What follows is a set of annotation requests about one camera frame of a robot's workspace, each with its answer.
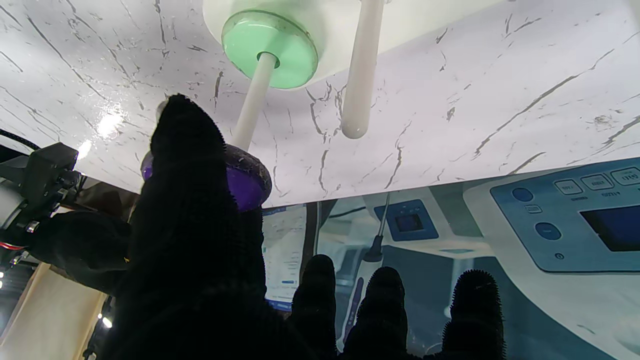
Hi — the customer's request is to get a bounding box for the white Hanoi tower base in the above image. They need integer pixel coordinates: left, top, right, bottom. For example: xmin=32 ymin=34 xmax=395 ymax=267
xmin=202 ymin=0 xmax=506 ymax=153

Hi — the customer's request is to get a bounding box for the medium purple ring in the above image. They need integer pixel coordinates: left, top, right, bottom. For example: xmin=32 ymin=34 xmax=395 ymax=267
xmin=140 ymin=144 xmax=273 ymax=213

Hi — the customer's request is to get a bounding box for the large green ring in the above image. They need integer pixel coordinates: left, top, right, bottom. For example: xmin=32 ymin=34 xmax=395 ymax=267
xmin=221 ymin=10 xmax=319 ymax=90

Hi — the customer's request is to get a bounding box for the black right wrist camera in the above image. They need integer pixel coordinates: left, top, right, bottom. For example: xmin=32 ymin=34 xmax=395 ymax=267
xmin=0 ymin=142 xmax=83 ymax=236

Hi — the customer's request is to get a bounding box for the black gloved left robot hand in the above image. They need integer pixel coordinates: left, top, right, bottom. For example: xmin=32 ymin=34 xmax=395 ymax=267
xmin=97 ymin=94 xmax=507 ymax=360

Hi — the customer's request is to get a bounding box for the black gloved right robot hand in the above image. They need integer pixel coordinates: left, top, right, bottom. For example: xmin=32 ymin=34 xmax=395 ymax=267
xmin=31 ymin=210 xmax=133 ymax=296

